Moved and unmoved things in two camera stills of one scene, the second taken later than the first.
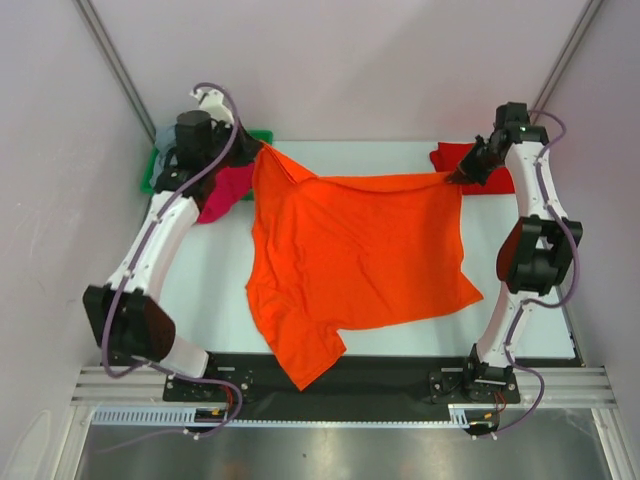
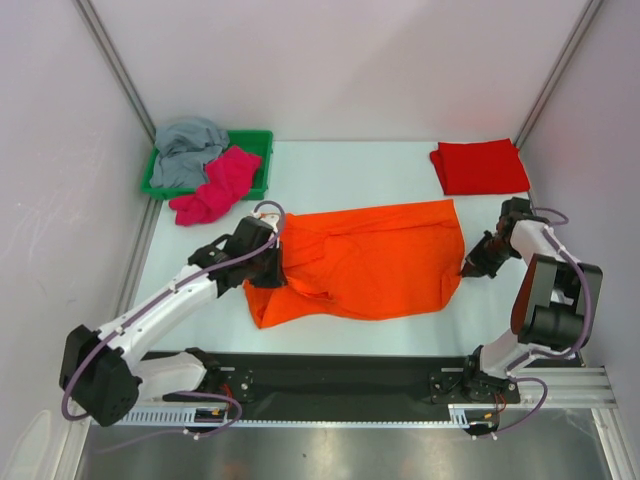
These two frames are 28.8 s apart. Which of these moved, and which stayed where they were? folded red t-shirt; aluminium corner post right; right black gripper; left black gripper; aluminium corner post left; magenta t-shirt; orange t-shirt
Moved: left black gripper; orange t-shirt; right black gripper
Stayed: folded red t-shirt; aluminium corner post left; aluminium corner post right; magenta t-shirt
